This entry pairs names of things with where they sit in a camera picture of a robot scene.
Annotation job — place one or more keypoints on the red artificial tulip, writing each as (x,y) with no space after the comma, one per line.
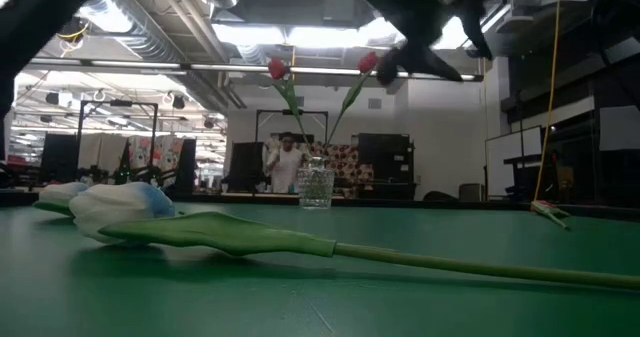
(547,210)
(367,63)
(277,69)

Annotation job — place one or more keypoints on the red floral patterned panel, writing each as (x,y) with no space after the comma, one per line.
(350,167)

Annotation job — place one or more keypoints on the green table mat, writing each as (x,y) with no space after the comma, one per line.
(350,302)

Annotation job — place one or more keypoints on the grey rectangular ceiling duct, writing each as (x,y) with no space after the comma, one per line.
(300,9)

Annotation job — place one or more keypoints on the white blue-tipped artificial tulip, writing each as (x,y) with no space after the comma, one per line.
(120,209)
(60,193)

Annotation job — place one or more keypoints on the black cabinet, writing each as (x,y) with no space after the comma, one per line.
(385,162)

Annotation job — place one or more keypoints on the grey wall vent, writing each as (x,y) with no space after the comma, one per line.
(374,103)

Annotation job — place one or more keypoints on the whiteboard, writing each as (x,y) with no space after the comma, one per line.
(515,147)

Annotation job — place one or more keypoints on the colourful patterned panel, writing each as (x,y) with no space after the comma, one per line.
(155,154)

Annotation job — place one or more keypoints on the person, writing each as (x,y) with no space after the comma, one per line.
(285,169)

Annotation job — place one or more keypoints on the black metal frame stand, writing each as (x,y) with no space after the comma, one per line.
(120,103)
(315,111)

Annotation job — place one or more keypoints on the clear glass vase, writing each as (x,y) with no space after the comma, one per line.
(316,189)

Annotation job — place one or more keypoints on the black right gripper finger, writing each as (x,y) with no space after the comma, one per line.
(389,69)
(425,62)

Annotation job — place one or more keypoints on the grey bin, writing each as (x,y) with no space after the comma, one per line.
(471,192)

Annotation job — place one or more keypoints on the silver ribbed ventilation duct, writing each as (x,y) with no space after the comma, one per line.
(140,32)

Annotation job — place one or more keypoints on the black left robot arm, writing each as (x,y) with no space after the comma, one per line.
(40,27)

